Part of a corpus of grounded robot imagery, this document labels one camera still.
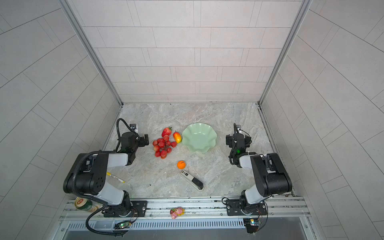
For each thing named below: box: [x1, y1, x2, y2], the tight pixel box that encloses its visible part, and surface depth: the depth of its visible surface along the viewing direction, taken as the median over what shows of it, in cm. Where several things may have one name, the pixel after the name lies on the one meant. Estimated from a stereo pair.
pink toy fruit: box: [170, 206, 185, 220], surface depth 69 cm
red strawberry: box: [161, 126, 173, 138], surface depth 98 cm
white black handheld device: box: [180, 170, 205, 192], surface depth 79 cm
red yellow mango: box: [173, 131, 182, 144], surface depth 96 cm
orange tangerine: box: [177, 160, 187, 170], surface depth 85 cm
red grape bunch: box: [152, 134, 177, 159], surface depth 91 cm
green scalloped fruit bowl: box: [182, 122, 217, 153], surface depth 96 cm
